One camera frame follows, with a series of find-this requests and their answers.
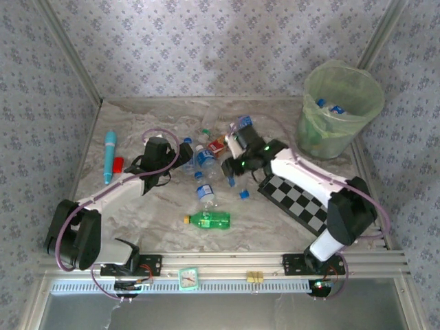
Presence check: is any pale blue label bottle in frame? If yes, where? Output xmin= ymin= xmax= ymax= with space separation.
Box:
xmin=181 ymin=136 xmax=197 ymax=173

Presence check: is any blue label bottle white cap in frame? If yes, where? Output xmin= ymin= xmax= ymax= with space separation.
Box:
xmin=194 ymin=144 xmax=223 ymax=180
xmin=235 ymin=114 xmax=256 ymax=130

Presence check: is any red orange label bottle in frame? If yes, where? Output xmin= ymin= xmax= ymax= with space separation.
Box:
xmin=206 ymin=135 xmax=230 ymax=154

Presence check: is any green bottle yellow cap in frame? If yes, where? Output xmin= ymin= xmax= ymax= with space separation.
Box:
xmin=183 ymin=211 xmax=232 ymax=230

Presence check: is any clear bottle blue cap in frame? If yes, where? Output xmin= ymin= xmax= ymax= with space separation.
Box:
xmin=316 ymin=98 xmax=347 ymax=116

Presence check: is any green plastic bin liner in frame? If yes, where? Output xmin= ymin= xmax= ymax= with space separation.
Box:
xmin=297 ymin=58 xmax=385 ymax=155

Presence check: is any black white chessboard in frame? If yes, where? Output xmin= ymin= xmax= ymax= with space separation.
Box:
xmin=257 ymin=173 xmax=331 ymax=237

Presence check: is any teal cylindrical device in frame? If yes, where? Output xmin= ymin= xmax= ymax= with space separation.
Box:
xmin=104 ymin=130 xmax=118 ymax=186

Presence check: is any small green clock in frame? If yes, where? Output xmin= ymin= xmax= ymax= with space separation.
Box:
xmin=177 ymin=267 xmax=200 ymax=292

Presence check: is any controller circuit board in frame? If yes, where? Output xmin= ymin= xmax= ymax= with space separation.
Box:
xmin=308 ymin=278 xmax=335 ymax=299
xmin=113 ymin=278 xmax=155 ymax=299

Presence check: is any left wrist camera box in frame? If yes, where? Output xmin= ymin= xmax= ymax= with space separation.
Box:
xmin=143 ymin=135 xmax=170 ymax=166

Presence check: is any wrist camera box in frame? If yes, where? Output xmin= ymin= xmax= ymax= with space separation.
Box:
xmin=143 ymin=135 xmax=170 ymax=166
xmin=225 ymin=126 xmax=264 ymax=160

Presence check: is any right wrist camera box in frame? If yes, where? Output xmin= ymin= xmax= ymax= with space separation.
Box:
xmin=225 ymin=126 xmax=264 ymax=160

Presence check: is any wire mesh waste bin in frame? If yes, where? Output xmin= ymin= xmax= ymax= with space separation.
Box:
xmin=296 ymin=58 xmax=385 ymax=160

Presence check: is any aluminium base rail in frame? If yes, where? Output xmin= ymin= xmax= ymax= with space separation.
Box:
xmin=37 ymin=250 xmax=412 ymax=281

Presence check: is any slotted grey cable duct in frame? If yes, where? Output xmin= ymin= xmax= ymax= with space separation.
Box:
xmin=49 ymin=282 xmax=312 ymax=295

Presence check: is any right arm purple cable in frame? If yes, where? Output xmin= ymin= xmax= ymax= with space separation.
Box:
xmin=228 ymin=115 xmax=391 ymax=303

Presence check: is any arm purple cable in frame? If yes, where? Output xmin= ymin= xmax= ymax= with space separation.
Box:
xmin=54 ymin=127 xmax=181 ymax=303
xmin=228 ymin=115 xmax=391 ymax=303

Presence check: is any aluminium side rail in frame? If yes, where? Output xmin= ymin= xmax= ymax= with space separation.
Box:
xmin=350 ymin=139 xmax=395 ymax=251

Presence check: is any aluminium frame post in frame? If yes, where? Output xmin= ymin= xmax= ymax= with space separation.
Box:
xmin=34 ymin=0 xmax=104 ymax=106
xmin=356 ymin=0 xmax=410 ymax=69

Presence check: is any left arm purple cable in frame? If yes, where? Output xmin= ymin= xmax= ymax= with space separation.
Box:
xmin=54 ymin=127 xmax=181 ymax=303

